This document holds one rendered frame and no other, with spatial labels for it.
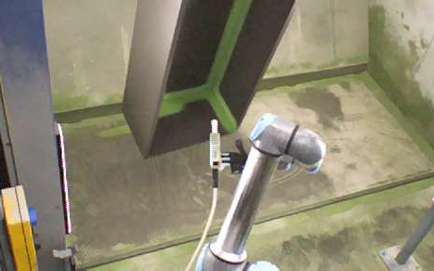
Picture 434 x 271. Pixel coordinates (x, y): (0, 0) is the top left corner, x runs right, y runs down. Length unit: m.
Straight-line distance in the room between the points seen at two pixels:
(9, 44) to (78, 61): 1.99
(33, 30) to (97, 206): 1.81
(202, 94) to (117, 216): 0.90
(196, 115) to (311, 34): 1.44
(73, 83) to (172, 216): 1.12
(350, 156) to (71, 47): 2.05
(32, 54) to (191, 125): 1.61
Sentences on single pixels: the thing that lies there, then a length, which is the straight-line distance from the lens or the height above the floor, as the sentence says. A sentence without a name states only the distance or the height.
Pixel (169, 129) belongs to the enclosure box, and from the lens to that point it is 3.14.
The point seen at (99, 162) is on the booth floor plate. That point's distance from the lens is 3.54.
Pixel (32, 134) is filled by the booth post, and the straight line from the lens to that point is 1.96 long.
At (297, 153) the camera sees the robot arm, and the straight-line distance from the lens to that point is 1.92.
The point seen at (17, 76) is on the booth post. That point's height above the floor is 1.57.
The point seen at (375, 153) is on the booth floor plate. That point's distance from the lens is 4.04.
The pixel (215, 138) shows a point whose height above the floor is 0.81.
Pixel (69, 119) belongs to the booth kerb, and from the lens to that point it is 3.75.
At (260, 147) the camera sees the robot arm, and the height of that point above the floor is 1.34.
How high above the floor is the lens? 2.71
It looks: 45 degrees down
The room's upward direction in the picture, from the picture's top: 11 degrees clockwise
